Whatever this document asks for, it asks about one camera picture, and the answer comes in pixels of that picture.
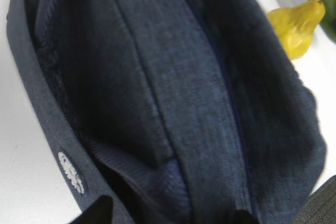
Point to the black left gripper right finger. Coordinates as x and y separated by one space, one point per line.
242 217

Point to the dark blue lunch bag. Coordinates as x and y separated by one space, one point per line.
183 111

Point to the yellow pear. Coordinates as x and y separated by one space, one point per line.
295 26

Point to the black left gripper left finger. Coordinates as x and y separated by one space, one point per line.
104 210

